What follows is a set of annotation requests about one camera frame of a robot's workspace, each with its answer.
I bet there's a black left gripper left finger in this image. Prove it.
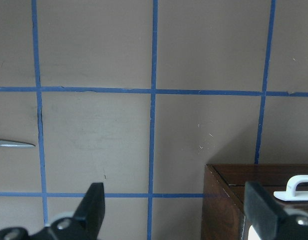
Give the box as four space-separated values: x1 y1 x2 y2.
0 182 105 240

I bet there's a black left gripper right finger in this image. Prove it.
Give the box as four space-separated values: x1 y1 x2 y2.
244 181 308 240

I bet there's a dark brown wooden cabinet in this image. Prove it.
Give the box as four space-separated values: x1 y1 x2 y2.
201 164 308 240

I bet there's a grey scissors orange pivot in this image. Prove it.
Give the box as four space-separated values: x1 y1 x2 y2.
0 139 35 148

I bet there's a wooden drawer white handle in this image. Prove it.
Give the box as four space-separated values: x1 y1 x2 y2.
228 174 308 240

